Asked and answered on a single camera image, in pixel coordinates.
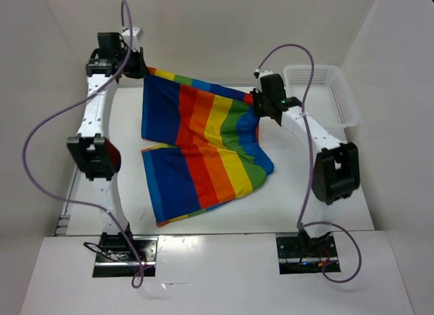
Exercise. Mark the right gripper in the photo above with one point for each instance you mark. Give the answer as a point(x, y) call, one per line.
point(256, 94)

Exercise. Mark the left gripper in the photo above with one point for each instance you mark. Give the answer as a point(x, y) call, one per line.
point(142, 70)

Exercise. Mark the rainbow striped shorts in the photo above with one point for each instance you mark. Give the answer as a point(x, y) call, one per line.
point(206, 149)

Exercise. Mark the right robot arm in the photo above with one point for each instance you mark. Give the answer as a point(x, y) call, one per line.
point(333, 165)

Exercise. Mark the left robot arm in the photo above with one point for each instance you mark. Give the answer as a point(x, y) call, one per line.
point(96, 157)

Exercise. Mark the white plastic basket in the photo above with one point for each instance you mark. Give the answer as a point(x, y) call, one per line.
point(330, 100)

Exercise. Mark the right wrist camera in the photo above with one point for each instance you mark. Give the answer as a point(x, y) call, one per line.
point(258, 73)

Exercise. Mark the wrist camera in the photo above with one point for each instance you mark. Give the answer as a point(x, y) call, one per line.
point(258, 73)
point(131, 37)

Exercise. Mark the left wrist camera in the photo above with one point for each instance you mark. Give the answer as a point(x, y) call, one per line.
point(131, 37)

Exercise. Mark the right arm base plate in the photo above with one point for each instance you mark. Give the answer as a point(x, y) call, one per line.
point(299, 254)

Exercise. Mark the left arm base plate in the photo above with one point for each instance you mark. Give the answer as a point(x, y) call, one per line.
point(114, 258)

